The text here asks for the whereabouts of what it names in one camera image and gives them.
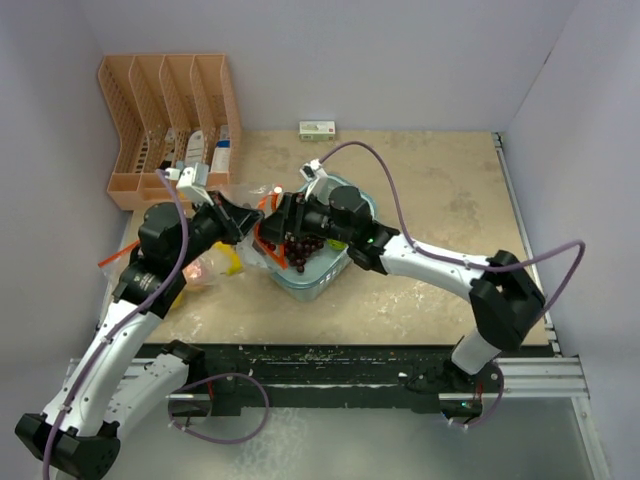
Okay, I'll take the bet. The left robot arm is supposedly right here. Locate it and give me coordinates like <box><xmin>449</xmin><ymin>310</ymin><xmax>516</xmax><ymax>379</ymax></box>
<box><xmin>15</xmin><ymin>191</ymin><xmax>264</xmax><ymax>479</ymax></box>

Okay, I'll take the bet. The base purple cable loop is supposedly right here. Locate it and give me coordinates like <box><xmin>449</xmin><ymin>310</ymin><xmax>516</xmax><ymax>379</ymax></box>
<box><xmin>167</xmin><ymin>372</ymin><xmax>271</xmax><ymax>446</ymax></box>

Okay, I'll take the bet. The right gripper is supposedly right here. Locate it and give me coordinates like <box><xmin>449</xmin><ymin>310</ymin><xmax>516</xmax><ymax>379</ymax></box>
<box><xmin>251</xmin><ymin>190</ymin><xmax>353</xmax><ymax>246</ymax></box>

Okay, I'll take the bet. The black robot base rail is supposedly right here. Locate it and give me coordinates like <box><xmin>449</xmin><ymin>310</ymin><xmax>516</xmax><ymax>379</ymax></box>
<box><xmin>99</xmin><ymin>342</ymin><xmax>551</xmax><ymax>416</ymax></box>

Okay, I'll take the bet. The light blue plastic basket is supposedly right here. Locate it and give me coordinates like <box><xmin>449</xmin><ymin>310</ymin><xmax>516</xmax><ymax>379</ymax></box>
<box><xmin>270</xmin><ymin>175</ymin><xmax>351</xmax><ymax>302</ymax></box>

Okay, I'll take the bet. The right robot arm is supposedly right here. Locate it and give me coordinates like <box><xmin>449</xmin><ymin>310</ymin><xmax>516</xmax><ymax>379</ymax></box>
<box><xmin>258</xmin><ymin>186</ymin><xmax>546</xmax><ymax>391</ymax></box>

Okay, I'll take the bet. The peach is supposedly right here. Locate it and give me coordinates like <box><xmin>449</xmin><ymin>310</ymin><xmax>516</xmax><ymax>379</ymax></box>
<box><xmin>182</xmin><ymin>260</ymin><xmax>215</xmax><ymax>291</ymax></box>

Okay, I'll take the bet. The green custard apple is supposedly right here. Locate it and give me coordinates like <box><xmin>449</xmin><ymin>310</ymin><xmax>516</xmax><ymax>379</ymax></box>
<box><xmin>327</xmin><ymin>239</ymin><xmax>347</xmax><ymax>251</ymax></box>

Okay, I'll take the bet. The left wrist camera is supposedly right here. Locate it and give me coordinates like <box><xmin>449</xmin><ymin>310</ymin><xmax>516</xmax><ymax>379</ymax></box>
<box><xmin>161</xmin><ymin>163</ymin><xmax>211</xmax><ymax>205</ymax></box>

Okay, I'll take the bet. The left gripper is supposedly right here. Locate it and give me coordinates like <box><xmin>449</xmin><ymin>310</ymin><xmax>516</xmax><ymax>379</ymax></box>
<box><xmin>171</xmin><ymin>190</ymin><xmax>264</xmax><ymax>270</ymax></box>

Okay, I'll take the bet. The pink desk organizer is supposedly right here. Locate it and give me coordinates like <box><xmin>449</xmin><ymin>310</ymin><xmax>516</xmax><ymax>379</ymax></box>
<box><xmin>98</xmin><ymin>53</ymin><xmax>243</xmax><ymax>211</ymax></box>

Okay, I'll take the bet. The white bottle in organizer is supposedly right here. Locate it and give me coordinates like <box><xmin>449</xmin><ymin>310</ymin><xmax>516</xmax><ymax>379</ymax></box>
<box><xmin>184</xmin><ymin>130</ymin><xmax>206</xmax><ymax>167</ymax></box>

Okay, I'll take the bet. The white blue box in organizer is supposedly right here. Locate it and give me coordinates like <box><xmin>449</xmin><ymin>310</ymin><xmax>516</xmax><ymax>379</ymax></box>
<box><xmin>210</xmin><ymin>125</ymin><xmax>231</xmax><ymax>173</ymax></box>

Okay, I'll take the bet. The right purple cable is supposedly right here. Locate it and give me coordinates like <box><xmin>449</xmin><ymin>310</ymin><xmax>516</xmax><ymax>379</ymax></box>
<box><xmin>317</xmin><ymin>140</ymin><xmax>586</xmax><ymax>431</ymax></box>

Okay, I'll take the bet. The dark grape bunch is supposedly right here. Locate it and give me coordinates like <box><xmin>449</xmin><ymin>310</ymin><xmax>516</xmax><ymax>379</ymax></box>
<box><xmin>258</xmin><ymin>236</ymin><xmax>325</xmax><ymax>274</ymax></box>

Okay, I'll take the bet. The green white small box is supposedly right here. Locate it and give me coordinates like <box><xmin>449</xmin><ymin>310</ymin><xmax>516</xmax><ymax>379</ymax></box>
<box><xmin>298</xmin><ymin>120</ymin><xmax>336</xmax><ymax>142</ymax></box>

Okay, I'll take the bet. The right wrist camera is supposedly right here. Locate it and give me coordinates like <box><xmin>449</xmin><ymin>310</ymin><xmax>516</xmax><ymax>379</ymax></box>
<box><xmin>299</xmin><ymin>159</ymin><xmax>328</xmax><ymax>199</ymax></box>

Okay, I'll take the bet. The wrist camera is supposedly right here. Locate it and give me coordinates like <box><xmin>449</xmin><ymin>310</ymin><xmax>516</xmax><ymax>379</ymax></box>
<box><xmin>161</xmin><ymin>163</ymin><xmax>211</xmax><ymax>205</ymax></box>
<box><xmin>299</xmin><ymin>159</ymin><xmax>328</xmax><ymax>199</ymax></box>

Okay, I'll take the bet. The yellow banana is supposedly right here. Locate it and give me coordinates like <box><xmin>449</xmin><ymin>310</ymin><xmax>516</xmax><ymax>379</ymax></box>
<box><xmin>214</xmin><ymin>242</ymin><xmax>244</xmax><ymax>276</ymax></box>

